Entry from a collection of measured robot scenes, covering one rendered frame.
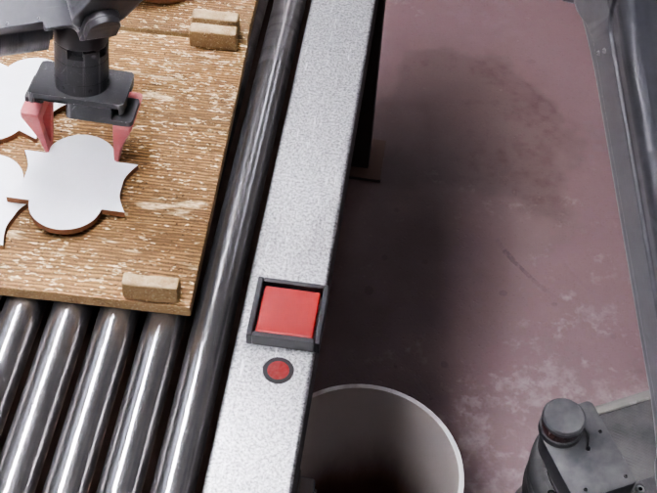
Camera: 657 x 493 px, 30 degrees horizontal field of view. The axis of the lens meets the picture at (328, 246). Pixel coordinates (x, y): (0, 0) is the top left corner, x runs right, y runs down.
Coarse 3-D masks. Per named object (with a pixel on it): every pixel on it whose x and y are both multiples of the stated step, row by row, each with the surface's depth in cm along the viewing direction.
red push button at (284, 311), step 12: (264, 288) 129; (276, 288) 129; (264, 300) 128; (276, 300) 128; (288, 300) 128; (300, 300) 128; (312, 300) 128; (264, 312) 127; (276, 312) 127; (288, 312) 127; (300, 312) 127; (312, 312) 127; (264, 324) 126; (276, 324) 126; (288, 324) 126; (300, 324) 126; (312, 324) 126; (300, 336) 125; (312, 336) 125
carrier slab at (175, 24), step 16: (192, 0) 156; (208, 0) 157; (224, 0) 157; (240, 0) 157; (256, 0) 157; (128, 16) 154; (144, 16) 154; (160, 16) 154; (176, 16) 154; (240, 16) 155; (144, 32) 153; (160, 32) 153; (176, 32) 153; (240, 32) 153
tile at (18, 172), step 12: (0, 156) 137; (0, 168) 136; (12, 168) 136; (0, 180) 135; (12, 180) 135; (0, 192) 134; (0, 204) 133; (12, 204) 133; (24, 204) 133; (0, 216) 132; (12, 216) 132; (0, 228) 131; (0, 240) 130
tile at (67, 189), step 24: (72, 144) 138; (96, 144) 139; (48, 168) 135; (72, 168) 136; (96, 168) 136; (120, 168) 136; (24, 192) 133; (48, 192) 133; (72, 192) 133; (96, 192) 134; (120, 192) 134; (48, 216) 131; (72, 216) 131; (96, 216) 131
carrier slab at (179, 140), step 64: (128, 64) 149; (192, 64) 149; (64, 128) 141; (192, 128) 142; (128, 192) 136; (192, 192) 136; (0, 256) 129; (64, 256) 130; (128, 256) 130; (192, 256) 130
